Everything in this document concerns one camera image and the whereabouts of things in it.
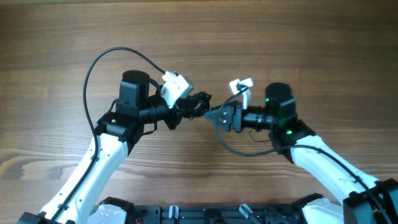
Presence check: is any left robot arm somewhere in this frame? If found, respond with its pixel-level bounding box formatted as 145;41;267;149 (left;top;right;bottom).
18;70;211;223

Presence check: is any right camera black cable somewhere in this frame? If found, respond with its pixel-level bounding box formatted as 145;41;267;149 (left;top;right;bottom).
214;86;392;224

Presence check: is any camera black cable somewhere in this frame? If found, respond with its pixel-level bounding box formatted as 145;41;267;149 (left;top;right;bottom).
48;47;167;224
214;86;392;224

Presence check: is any left camera black cable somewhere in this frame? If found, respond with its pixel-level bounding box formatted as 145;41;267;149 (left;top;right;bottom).
48;47;167;224

